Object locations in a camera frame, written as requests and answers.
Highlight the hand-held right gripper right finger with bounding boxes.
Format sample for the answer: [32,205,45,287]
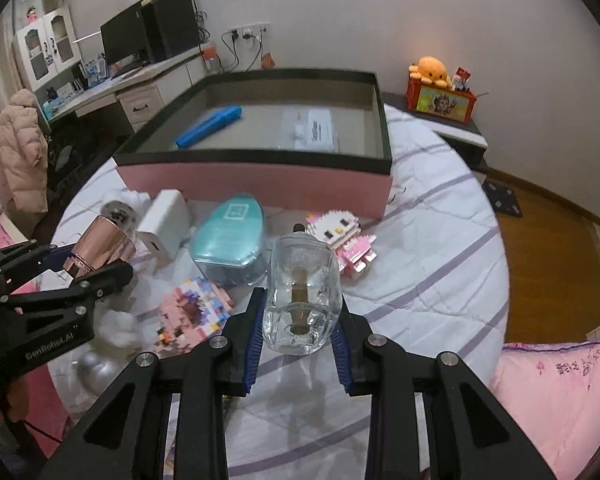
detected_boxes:
[331,305,555,480]

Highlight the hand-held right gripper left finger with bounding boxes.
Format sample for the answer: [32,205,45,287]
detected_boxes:
[40,287,267,480]

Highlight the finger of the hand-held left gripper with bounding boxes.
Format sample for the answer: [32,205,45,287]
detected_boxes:
[0,241,76,291]
[7,261,134,318]

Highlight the rose gold metal cylinder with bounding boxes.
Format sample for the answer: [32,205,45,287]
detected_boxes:
[61,215,137,279]

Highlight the clear plastic ornament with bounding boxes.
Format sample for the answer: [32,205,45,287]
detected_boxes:
[99,199,137,233]

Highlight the clear glass bottle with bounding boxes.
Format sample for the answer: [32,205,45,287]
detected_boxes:
[262,221,344,356]

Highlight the pink pixel brick figure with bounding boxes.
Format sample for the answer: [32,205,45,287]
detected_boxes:
[152,276,236,359]

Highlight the pink white brick cat figure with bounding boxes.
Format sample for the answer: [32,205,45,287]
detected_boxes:
[305,211,379,279]

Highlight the pink storage box black rim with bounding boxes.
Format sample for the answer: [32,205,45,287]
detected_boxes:
[113,67,394,219]

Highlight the white cotton fluff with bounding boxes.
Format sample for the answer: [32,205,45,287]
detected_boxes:
[96,309,137,349]

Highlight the white charger block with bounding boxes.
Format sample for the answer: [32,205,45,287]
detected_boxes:
[135,189,191,261]

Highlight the black office chair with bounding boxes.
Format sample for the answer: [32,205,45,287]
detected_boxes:
[42,127,121,196]

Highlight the teal oval case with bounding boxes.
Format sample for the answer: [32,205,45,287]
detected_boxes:
[189,192,270,287]

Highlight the pink puffer jacket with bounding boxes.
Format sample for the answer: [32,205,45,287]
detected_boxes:
[0,89,51,213]

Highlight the white striped bed sheet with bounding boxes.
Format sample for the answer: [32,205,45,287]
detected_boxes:
[47,102,510,480]

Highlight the white desk with drawers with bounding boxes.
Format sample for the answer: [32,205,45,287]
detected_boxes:
[42,47,208,133]

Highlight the blue tube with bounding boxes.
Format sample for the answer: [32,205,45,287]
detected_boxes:
[174,105,243,150]

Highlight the row of blue white boxes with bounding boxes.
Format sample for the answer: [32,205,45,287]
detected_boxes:
[71,55,108,92]

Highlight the white glass-door cabinet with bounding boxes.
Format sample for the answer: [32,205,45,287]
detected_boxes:
[12,5,83,92]

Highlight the pink embroidered quilt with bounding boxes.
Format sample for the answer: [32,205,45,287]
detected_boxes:
[488,336,600,480]

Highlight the clear plastic bag with paper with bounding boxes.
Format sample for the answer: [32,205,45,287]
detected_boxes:
[278,107,341,153]

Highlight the black floor scale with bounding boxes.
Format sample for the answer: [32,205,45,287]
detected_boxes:
[481,179,523,219]

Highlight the black computer monitor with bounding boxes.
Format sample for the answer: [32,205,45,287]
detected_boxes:
[100,10,153,68]

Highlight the black computer tower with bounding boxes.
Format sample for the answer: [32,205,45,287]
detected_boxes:
[141,0,201,62]

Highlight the red printed box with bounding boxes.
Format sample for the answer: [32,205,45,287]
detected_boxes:
[405,76,480,126]

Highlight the orange octopus plush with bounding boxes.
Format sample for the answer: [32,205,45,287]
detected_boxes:
[408,56,452,86]

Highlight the red white snack packet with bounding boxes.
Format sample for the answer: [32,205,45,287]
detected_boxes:
[452,65,474,93]

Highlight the black power cables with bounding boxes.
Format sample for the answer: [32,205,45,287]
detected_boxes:
[222,30,263,72]

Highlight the white wall outlet strip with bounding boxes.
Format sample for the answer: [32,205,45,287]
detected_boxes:
[228,21,271,41]

